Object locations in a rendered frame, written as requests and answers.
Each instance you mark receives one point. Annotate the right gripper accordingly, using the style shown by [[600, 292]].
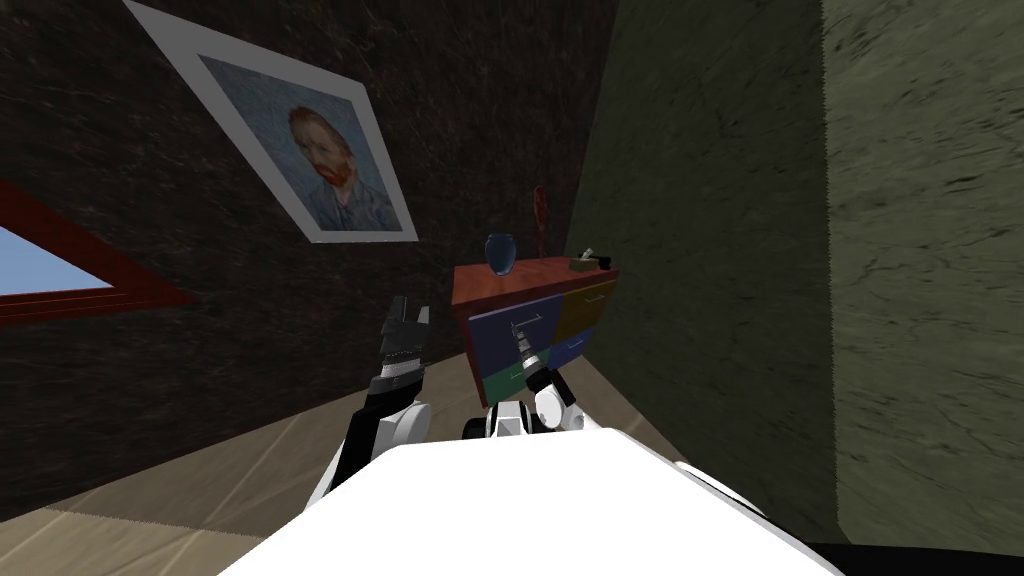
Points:
[[526, 346]]

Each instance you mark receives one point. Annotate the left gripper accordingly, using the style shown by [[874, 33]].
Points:
[[404, 342]]

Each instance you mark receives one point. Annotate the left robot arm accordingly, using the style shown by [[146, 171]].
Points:
[[382, 424]]

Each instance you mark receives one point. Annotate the purple drawer front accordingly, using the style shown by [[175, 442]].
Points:
[[492, 340]]

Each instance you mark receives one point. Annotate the green drawer front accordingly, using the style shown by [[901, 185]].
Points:
[[504, 384]]

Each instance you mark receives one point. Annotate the blue drawer front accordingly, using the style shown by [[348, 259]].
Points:
[[574, 352]]

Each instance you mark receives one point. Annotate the brown drawer front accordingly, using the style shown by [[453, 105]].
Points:
[[580, 316]]

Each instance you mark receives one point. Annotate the red-brown chest of drawers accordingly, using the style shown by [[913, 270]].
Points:
[[528, 282]]

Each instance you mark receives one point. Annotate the dark blue vase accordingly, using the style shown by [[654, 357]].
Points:
[[501, 254]]

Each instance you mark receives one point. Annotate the olive tissue box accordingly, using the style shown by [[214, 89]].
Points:
[[586, 262]]

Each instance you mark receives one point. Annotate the tall red statuette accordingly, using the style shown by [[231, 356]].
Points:
[[542, 220]]

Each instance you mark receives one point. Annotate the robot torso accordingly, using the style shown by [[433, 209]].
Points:
[[512, 512]]

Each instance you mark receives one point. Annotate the framed portrait painting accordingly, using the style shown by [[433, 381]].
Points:
[[320, 152]]

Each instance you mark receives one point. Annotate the red framed window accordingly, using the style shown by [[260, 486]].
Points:
[[48, 280]]

